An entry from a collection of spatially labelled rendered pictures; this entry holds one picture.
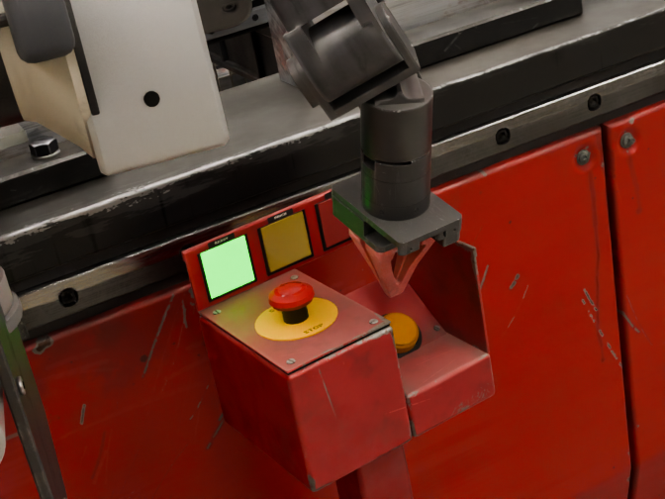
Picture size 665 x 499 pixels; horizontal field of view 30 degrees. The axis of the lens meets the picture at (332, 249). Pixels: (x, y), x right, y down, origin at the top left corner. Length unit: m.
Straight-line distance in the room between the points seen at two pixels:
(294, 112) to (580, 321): 0.43
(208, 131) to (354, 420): 0.60
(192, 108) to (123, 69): 0.03
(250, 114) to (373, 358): 0.36
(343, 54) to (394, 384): 0.29
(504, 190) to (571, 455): 0.37
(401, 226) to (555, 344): 0.49
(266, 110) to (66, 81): 0.84
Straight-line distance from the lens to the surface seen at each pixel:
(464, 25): 1.35
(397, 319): 1.13
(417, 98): 0.96
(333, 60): 0.93
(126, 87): 0.46
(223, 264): 1.11
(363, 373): 1.03
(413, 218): 1.01
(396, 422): 1.07
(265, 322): 1.07
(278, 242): 1.13
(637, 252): 1.49
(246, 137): 1.23
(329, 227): 1.16
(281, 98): 1.32
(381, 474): 1.16
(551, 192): 1.38
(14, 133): 0.97
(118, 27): 0.46
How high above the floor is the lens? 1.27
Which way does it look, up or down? 25 degrees down
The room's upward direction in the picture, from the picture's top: 11 degrees counter-clockwise
